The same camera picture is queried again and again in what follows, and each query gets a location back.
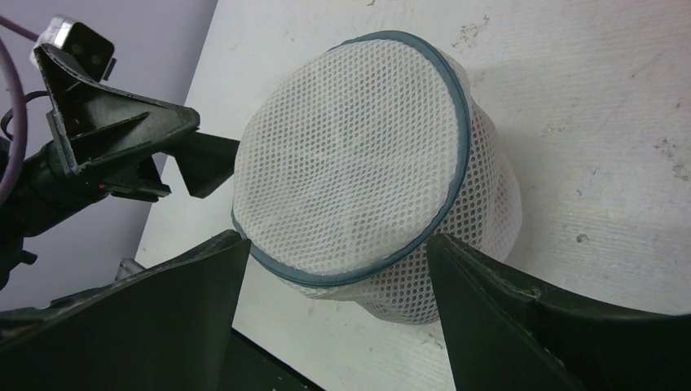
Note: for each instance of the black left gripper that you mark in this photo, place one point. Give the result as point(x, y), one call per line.
point(103, 143)

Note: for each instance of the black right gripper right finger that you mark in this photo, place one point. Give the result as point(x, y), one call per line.
point(507, 330)

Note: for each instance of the white mesh cylindrical laundry bag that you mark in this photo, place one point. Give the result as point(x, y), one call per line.
point(359, 157)

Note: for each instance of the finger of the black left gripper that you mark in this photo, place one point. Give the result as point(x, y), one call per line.
point(205, 162)

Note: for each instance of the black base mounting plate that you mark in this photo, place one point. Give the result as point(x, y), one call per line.
point(247, 366)

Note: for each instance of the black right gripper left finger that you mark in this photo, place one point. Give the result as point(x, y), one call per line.
point(165, 328)

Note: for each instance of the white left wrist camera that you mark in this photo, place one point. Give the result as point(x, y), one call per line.
point(93, 52)

